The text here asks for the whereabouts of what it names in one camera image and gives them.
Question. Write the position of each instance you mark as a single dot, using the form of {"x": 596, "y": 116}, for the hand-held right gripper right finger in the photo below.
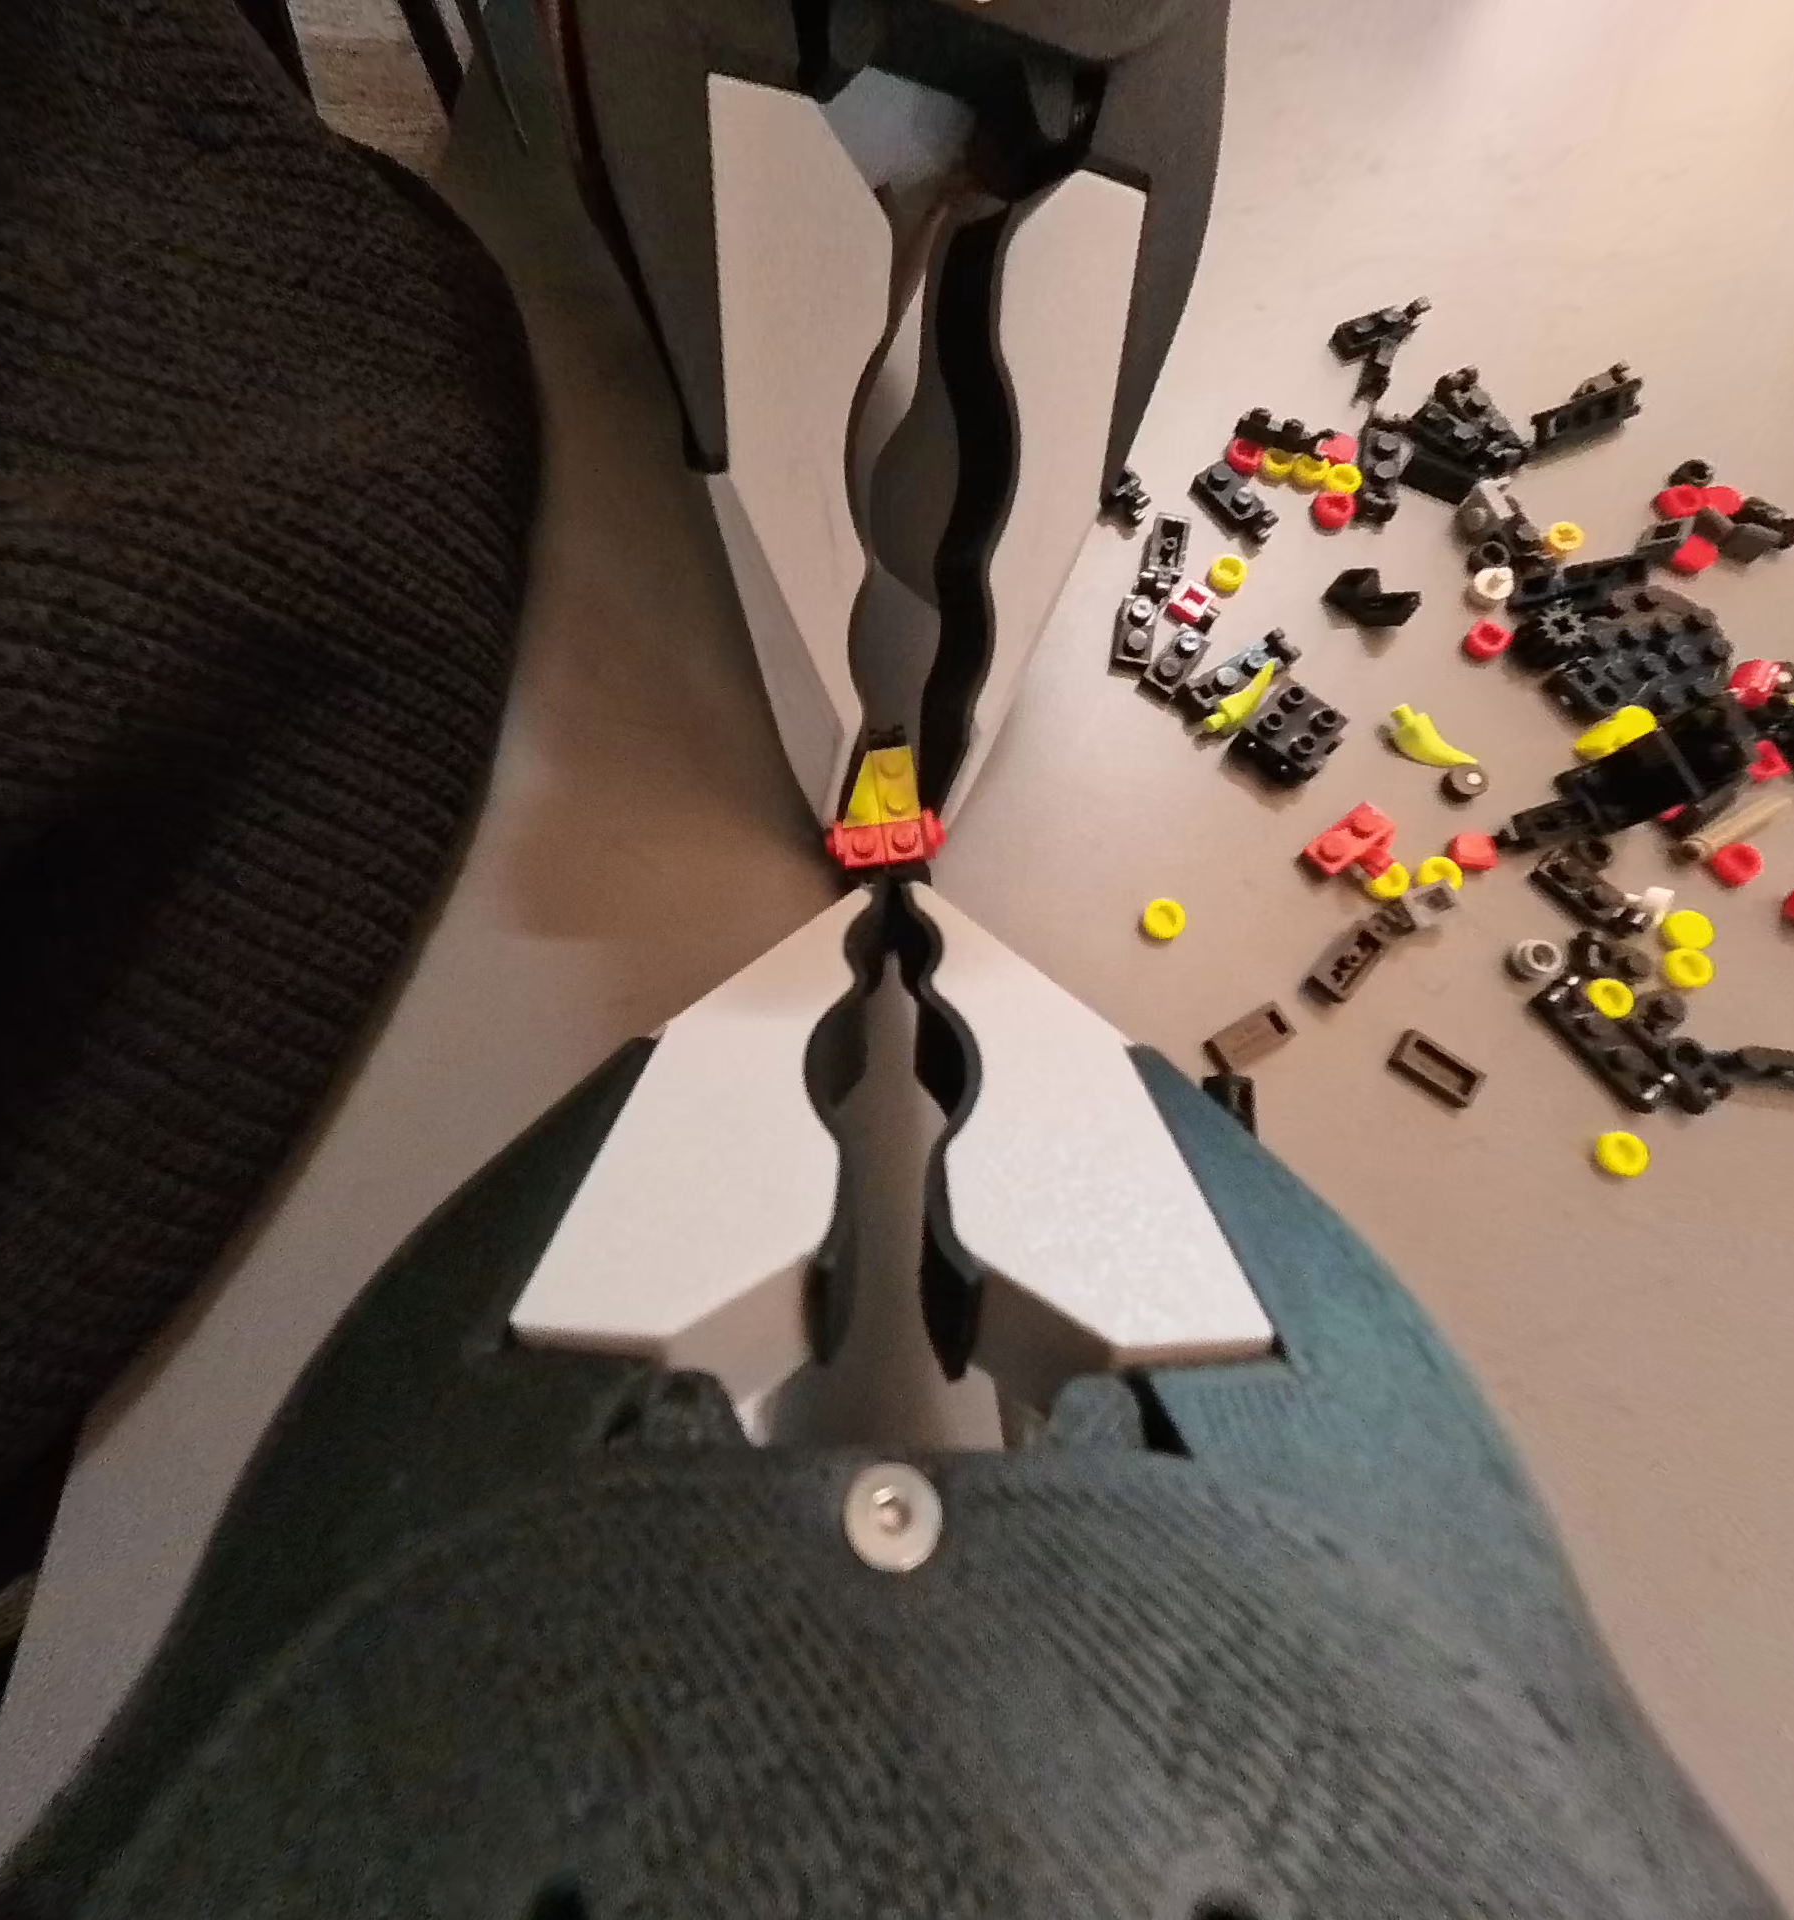
{"x": 1107, "y": 1199}

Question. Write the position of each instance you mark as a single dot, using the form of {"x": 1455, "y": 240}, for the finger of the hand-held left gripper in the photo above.
{"x": 1077, "y": 375}
{"x": 784, "y": 375}

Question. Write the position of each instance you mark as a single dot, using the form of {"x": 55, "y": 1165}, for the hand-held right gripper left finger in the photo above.
{"x": 658, "y": 1199}

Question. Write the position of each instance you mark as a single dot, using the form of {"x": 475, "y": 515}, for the yellow lego brick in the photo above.
{"x": 867, "y": 791}
{"x": 907, "y": 787}

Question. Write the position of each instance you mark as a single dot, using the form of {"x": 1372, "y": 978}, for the pile of lego pieces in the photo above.
{"x": 1632, "y": 659}

